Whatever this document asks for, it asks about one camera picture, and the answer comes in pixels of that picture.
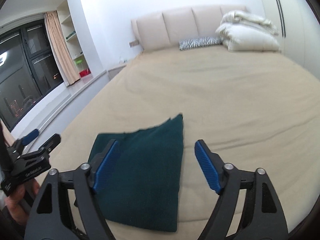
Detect white wardrobe with black handles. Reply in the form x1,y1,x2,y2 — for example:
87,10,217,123
262,0,319,75

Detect white rumpled duvet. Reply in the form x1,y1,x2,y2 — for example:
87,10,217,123
215,10,280,51

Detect white wall shelf unit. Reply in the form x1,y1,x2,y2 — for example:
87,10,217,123
56,0,89,72

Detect zebra print pillow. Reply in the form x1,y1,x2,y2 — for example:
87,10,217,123
179,37,223,51

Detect white bedside table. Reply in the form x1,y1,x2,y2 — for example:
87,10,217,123
107,62,127,80

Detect dark framed window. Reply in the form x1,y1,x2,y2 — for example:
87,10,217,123
1,20,63,131

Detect beige bed sheet mattress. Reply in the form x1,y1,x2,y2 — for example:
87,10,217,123
50,46,319,239

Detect wall socket plate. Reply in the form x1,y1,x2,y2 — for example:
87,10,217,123
129,40,139,48

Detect peach window curtain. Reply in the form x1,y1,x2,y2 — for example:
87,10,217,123
44,11,80,86

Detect red box on ledge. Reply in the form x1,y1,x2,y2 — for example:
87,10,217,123
79,68,91,77

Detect person's left hand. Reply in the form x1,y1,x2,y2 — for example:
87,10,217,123
4,184,29,226

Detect beige padded headboard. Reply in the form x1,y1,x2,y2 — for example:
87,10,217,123
131,5,248,51

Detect dark green knit garment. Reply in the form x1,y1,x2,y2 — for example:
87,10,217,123
89,114,184,232

